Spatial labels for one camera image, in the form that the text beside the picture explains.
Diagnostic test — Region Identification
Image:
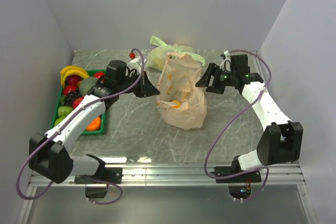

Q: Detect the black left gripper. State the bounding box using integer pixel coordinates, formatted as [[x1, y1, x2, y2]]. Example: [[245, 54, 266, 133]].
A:
[[118, 71, 160, 98]]

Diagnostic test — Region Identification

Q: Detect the green tied plastic bag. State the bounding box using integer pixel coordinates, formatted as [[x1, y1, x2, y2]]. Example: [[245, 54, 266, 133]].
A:
[[145, 35, 206, 71]]

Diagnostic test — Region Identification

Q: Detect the orange banana-print plastic bag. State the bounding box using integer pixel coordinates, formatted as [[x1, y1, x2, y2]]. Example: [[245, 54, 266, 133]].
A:
[[156, 53, 207, 130]]

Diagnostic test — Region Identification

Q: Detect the dark fake grape bunch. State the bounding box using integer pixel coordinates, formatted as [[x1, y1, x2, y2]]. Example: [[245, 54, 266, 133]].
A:
[[64, 90, 81, 106]]

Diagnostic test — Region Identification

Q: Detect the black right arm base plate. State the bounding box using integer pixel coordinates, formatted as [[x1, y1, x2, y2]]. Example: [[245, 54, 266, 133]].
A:
[[214, 165, 263, 184]]

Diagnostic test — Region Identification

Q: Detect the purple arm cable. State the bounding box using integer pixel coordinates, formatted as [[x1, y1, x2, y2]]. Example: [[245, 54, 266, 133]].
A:
[[204, 49, 272, 201], [16, 48, 145, 206]]

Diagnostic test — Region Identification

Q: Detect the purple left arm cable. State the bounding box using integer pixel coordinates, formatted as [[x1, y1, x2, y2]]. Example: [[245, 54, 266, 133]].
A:
[[16, 48, 145, 206]]

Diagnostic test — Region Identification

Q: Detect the aluminium mounting rail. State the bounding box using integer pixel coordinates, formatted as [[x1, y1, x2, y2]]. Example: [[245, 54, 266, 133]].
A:
[[27, 163, 305, 188]]

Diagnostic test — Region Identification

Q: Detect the red fake apple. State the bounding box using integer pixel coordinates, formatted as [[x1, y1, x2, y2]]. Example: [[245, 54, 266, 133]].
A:
[[93, 71, 105, 79], [72, 97, 83, 109]]

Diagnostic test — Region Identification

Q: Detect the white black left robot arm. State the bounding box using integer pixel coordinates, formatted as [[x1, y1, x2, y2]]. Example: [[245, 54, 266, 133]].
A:
[[29, 60, 160, 184]]

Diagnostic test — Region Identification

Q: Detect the yellow fake banana bunch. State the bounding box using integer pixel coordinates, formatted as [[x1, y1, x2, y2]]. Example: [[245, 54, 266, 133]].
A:
[[60, 65, 89, 88]]

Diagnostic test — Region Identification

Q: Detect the green fake apple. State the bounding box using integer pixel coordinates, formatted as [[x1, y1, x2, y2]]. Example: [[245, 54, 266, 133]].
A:
[[57, 106, 73, 118]]

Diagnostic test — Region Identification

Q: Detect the green netted fake melon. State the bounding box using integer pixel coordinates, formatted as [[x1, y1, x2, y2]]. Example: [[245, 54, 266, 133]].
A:
[[79, 77, 98, 97]]

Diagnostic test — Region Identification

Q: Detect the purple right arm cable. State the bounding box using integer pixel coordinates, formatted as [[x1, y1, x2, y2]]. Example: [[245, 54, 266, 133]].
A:
[[204, 49, 272, 201]]

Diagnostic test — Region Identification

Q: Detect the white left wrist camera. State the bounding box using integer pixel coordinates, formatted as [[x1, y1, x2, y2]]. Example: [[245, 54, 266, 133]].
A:
[[128, 59, 142, 72]]

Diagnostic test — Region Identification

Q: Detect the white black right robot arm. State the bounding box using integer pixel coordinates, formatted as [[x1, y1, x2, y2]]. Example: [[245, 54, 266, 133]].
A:
[[196, 63, 303, 182]]

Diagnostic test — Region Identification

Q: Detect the red fake apple top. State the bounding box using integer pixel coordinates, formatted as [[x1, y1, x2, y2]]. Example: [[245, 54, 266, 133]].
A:
[[93, 71, 105, 79]]

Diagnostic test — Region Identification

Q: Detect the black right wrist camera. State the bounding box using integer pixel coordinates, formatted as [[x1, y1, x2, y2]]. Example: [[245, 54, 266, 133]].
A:
[[230, 55, 250, 74]]

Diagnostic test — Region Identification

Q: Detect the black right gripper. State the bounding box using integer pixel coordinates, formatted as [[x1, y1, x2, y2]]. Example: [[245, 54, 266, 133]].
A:
[[195, 63, 236, 95]]

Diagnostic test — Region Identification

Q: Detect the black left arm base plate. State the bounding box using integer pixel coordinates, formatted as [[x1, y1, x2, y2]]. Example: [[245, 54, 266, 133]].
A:
[[74, 167, 123, 184]]

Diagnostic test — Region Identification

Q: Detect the green plastic fruit tray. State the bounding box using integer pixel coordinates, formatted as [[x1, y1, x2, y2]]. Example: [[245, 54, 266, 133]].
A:
[[50, 69, 109, 136]]

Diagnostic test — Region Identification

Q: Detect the fake orange in tray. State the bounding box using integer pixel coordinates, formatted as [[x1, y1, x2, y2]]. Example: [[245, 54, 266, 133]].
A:
[[86, 116, 101, 131]]

